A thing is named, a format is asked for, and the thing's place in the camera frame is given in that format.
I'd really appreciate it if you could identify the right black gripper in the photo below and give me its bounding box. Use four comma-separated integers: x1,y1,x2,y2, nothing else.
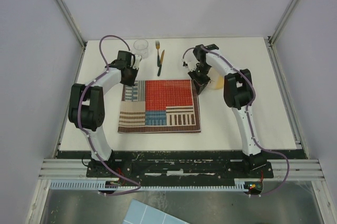
187,63,210,95

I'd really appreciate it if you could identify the cream yellow ceramic plate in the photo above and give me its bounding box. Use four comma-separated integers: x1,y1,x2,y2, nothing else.
207,68,224,90

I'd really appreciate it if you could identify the clear drinking glass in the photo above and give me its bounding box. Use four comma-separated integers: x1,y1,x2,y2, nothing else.
133,39,148,60

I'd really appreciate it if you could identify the patchwork patterned placemat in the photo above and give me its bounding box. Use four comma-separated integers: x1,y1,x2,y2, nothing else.
117,80,201,134

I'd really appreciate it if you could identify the green handled fork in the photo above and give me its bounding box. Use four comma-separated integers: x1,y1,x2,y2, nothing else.
155,40,161,67

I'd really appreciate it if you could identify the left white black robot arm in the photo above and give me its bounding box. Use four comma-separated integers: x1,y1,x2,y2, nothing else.
68,51,142,177

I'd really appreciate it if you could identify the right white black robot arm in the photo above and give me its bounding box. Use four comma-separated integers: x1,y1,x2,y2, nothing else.
183,44,267,177

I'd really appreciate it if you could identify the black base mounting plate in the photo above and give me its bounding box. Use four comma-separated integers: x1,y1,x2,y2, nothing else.
86,151,274,187

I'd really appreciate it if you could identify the blue tiled board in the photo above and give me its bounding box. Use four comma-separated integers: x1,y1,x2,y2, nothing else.
123,199,187,224

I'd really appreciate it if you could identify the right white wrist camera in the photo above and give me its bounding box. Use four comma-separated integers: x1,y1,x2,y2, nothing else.
183,61,196,72

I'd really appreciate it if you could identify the left aluminium frame post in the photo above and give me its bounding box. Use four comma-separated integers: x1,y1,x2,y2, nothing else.
54,0,86,47

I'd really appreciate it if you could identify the aluminium frame post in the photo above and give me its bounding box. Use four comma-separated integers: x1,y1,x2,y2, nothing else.
54,0,86,47
269,0,300,47

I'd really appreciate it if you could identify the light blue cable duct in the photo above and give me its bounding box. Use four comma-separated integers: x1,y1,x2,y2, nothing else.
49,180,251,191

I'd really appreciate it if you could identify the aluminium front frame rail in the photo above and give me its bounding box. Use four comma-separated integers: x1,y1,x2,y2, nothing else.
38,159,325,181

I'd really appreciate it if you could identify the right aluminium frame post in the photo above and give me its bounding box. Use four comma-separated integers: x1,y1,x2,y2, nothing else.
269,0,300,47

